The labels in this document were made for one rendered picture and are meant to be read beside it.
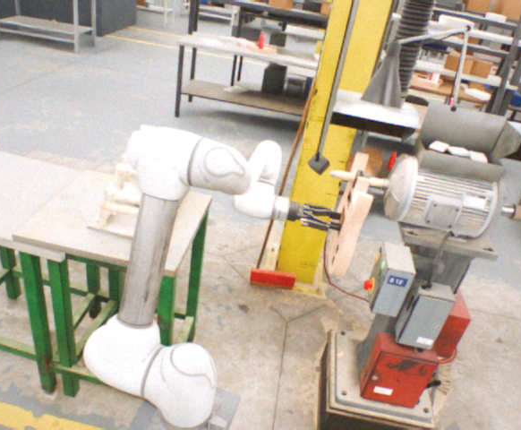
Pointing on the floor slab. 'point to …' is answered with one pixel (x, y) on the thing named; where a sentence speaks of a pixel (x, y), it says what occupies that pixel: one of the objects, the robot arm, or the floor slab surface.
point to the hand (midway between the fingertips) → (339, 221)
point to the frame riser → (344, 420)
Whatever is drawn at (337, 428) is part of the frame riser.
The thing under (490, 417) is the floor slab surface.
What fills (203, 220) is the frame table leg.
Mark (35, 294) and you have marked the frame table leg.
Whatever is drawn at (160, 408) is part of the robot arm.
